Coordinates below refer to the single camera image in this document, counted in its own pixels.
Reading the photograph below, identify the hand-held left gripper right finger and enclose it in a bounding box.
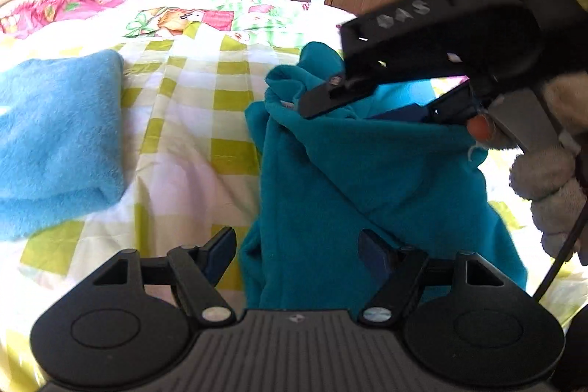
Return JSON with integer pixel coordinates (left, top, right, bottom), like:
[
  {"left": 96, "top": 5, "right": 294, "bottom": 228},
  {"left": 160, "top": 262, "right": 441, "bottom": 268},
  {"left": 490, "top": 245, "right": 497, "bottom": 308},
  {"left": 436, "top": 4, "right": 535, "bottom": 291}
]
[{"left": 359, "top": 229, "right": 506, "bottom": 325}]

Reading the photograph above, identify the teal fleece jacket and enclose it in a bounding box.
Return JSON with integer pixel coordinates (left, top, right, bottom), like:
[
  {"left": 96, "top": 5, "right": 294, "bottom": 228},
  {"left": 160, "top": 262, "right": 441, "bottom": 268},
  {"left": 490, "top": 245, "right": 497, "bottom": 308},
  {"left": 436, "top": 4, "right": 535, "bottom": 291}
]
[{"left": 239, "top": 42, "right": 528, "bottom": 310}]

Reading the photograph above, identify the pink printed quilt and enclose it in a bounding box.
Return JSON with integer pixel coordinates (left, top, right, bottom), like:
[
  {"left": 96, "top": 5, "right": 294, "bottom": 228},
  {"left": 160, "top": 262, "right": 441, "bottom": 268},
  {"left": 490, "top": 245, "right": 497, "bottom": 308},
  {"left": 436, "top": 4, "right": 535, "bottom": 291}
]
[{"left": 0, "top": 0, "right": 368, "bottom": 48}]

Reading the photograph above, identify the black cable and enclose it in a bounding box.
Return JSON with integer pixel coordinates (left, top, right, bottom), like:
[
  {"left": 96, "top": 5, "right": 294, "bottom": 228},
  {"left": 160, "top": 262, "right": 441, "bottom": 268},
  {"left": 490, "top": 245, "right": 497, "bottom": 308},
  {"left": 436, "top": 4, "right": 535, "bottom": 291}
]
[{"left": 533, "top": 208, "right": 588, "bottom": 302}]

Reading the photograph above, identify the person's right hand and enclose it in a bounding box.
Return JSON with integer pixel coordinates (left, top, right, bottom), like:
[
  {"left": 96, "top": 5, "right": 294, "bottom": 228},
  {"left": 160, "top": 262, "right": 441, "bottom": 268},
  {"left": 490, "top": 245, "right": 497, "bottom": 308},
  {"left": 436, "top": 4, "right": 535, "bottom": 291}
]
[{"left": 509, "top": 71, "right": 588, "bottom": 259}]

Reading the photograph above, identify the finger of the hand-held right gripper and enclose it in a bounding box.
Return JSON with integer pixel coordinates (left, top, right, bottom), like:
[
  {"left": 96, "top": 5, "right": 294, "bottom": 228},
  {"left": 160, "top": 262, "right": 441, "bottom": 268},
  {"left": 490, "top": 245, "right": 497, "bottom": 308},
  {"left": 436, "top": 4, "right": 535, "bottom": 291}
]
[
  {"left": 367, "top": 79, "right": 479, "bottom": 125},
  {"left": 300, "top": 72, "right": 383, "bottom": 120}
]

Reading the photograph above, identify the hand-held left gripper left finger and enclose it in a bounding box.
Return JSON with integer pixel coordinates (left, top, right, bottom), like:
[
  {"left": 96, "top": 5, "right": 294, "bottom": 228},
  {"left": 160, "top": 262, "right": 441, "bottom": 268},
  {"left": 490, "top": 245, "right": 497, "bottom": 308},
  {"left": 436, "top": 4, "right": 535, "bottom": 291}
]
[{"left": 92, "top": 227, "right": 237, "bottom": 325}]

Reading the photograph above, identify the light blue fleece cloth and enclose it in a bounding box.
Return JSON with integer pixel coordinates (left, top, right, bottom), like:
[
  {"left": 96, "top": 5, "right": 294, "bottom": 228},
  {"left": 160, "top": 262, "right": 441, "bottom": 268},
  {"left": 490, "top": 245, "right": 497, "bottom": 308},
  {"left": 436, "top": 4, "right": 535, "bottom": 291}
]
[{"left": 0, "top": 50, "right": 127, "bottom": 242}]

